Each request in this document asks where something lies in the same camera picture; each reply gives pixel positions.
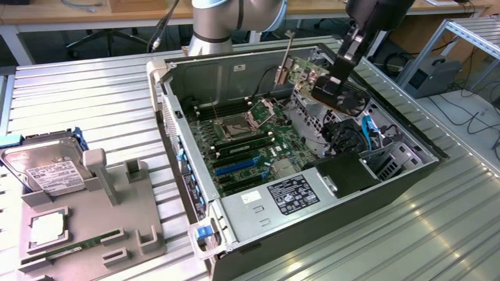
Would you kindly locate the silver hard disk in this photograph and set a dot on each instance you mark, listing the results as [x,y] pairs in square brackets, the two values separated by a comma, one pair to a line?
[46,169]

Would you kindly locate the CPU socket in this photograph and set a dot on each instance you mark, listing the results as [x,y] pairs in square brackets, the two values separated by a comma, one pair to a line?
[233,127]

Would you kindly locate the open PC case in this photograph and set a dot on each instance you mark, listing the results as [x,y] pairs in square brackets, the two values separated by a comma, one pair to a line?
[332,222]

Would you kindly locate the silver CPU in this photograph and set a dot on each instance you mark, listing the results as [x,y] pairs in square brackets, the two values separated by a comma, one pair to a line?
[46,229]

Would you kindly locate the blue case latch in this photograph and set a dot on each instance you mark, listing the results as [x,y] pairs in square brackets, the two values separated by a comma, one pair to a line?
[201,232]

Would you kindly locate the blue expansion slot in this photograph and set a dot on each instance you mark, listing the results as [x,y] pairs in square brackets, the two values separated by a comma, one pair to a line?
[233,167]

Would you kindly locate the aluminium frame table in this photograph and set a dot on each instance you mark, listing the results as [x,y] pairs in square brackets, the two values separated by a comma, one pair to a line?
[472,32]

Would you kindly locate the installed RAM stick white label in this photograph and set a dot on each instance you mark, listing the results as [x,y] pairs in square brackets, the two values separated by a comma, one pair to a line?
[238,150]

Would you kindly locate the green motherboard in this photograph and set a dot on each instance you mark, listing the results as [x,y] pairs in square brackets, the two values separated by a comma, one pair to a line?
[281,140]

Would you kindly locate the silver metal drive cage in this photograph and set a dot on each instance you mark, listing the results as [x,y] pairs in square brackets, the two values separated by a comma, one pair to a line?
[308,128]

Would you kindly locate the wooden desk white frame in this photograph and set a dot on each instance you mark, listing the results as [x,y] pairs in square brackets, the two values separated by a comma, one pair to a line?
[58,15]

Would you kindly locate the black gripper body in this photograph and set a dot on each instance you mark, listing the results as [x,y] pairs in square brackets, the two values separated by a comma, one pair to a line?
[380,13]

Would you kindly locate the metal socket cover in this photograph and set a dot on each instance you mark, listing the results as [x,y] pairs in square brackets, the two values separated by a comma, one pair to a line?
[258,112]

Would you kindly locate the long wooden desk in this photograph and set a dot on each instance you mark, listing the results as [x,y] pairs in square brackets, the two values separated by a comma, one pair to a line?
[312,10]

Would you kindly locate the black office chair base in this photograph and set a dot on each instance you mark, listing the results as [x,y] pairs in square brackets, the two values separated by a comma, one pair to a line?
[102,36]

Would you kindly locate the green RAM stick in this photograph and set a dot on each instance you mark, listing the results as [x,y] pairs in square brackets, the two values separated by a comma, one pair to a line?
[73,248]

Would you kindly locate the green graphics card black fan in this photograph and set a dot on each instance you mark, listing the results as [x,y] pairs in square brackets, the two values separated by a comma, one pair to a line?
[304,73]

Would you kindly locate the brown cardboard box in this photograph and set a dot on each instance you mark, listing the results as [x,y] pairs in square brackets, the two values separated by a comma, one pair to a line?
[132,6]

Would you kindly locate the blue disk carrier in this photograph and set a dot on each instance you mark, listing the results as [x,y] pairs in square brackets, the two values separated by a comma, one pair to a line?
[9,142]

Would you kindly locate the grey power supply unit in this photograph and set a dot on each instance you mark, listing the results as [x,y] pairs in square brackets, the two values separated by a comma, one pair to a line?
[249,216]

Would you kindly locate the grey parts rack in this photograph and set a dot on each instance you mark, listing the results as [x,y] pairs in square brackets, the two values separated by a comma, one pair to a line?
[89,216]

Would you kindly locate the silver chipset heatsink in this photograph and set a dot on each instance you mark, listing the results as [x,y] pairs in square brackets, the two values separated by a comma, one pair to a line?
[285,168]

